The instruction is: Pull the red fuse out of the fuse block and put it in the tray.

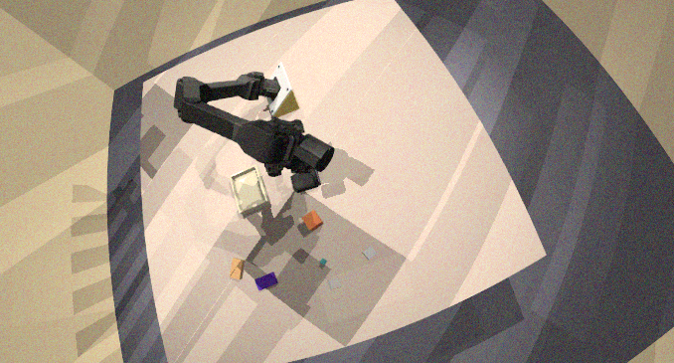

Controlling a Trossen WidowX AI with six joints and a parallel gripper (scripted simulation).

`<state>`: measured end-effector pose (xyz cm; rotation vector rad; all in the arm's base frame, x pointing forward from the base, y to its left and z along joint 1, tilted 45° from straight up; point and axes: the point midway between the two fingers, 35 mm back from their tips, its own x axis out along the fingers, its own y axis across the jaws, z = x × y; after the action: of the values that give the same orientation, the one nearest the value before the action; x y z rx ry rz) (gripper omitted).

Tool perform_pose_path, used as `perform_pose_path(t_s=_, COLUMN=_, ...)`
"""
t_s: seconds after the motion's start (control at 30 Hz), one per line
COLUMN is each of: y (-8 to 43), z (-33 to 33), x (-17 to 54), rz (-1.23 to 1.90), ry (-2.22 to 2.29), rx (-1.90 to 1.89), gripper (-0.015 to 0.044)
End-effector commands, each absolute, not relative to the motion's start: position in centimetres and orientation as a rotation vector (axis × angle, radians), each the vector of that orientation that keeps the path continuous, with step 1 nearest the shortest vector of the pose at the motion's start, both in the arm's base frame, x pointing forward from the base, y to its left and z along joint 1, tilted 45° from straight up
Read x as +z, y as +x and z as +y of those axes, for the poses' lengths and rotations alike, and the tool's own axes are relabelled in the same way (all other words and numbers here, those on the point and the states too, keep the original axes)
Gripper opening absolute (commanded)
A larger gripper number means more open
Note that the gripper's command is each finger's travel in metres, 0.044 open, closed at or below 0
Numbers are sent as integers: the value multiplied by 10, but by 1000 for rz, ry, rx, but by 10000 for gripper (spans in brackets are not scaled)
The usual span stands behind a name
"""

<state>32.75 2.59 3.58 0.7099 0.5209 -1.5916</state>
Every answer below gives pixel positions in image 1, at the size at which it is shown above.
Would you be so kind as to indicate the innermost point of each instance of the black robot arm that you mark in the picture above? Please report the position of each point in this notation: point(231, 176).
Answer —
point(259, 139)

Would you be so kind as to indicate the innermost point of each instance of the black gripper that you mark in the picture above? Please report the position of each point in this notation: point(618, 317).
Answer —
point(302, 180)

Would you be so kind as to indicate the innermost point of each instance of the purple rectangular block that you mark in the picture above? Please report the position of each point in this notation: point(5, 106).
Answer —
point(266, 281)

